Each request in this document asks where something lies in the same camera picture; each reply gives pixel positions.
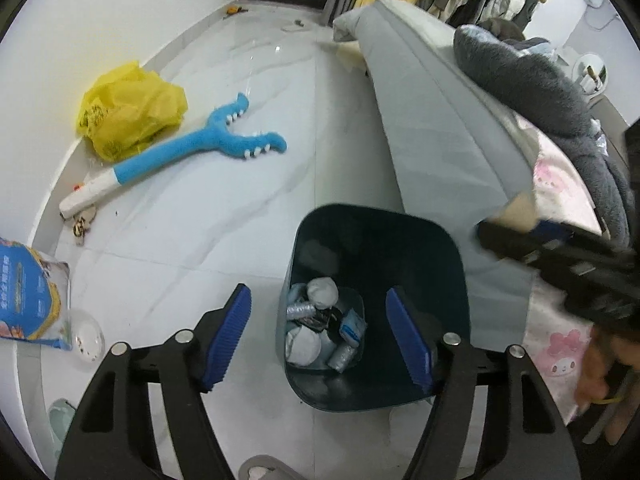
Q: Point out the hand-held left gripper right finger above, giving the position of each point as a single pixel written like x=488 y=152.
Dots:
x=407 y=335

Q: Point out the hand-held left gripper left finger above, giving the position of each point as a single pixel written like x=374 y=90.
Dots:
x=226 y=335

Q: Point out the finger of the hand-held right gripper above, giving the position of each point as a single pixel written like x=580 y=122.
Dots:
x=510 y=241
x=555 y=231

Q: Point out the cardboard tube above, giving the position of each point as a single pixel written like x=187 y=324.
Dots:
x=517 y=210

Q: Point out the blue tissue packet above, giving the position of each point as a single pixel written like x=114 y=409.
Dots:
x=353 y=327

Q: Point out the small white tissue ball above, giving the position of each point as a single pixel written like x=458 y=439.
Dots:
x=322 y=292

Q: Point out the dark teal trash bin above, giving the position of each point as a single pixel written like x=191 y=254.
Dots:
x=380 y=240

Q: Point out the person's right hand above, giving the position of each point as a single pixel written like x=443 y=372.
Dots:
x=597 y=365

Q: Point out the pink printed blanket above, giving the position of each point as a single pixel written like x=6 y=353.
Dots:
x=560 y=185

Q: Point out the clear plastic lid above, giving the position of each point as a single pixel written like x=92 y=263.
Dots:
x=87 y=337

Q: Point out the grey slipper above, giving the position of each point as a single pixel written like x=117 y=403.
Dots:
x=267 y=469

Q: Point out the grey upholstered bed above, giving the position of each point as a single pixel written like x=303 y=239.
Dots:
x=430 y=120

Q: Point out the dark grey fleece blanket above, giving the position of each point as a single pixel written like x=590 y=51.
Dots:
x=540 y=85

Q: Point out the pale green glass container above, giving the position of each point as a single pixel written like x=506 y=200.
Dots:
x=61 y=425

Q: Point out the blue plush dinosaur toy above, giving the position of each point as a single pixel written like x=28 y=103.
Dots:
x=190 y=145

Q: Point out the blue printed package bag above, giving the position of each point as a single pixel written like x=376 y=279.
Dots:
x=30 y=295

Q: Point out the yellow plastic bag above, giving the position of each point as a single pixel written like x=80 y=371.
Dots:
x=132 y=110

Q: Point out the small grey floor item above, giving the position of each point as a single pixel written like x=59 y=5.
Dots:
x=294 y=25

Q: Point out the small orange floor toy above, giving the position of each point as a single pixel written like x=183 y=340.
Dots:
x=234 y=9

